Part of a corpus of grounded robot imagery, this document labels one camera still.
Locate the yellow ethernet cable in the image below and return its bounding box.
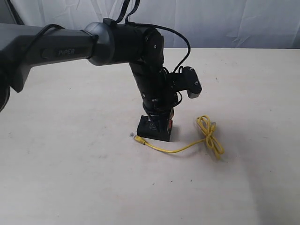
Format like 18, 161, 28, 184
129, 115, 225, 161

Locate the black rectangular adapter box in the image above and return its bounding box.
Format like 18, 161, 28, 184
136, 115, 171, 142

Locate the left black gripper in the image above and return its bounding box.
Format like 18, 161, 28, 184
142, 70, 180, 134

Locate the white backdrop curtain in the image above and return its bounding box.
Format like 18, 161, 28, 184
0, 0, 300, 49

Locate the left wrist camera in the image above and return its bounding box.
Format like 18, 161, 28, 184
179, 67, 202, 99

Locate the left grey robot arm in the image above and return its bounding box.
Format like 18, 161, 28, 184
0, 20, 179, 133

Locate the dark pole behind curtain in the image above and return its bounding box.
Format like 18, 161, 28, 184
5, 0, 24, 25

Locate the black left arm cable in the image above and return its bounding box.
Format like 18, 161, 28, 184
117, 0, 191, 73

